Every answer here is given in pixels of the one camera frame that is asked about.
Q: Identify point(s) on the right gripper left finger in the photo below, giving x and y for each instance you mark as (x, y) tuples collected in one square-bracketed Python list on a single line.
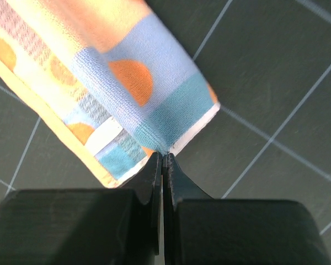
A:
[(84, 226)]

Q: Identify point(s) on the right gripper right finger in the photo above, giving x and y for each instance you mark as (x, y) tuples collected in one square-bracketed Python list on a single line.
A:
[(199, 229)]

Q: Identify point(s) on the black grid mat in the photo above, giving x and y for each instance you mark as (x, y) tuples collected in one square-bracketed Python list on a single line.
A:
[(269, 65)]

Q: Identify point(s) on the orange towel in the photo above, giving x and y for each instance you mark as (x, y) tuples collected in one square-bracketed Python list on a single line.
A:
[(107, 77)]

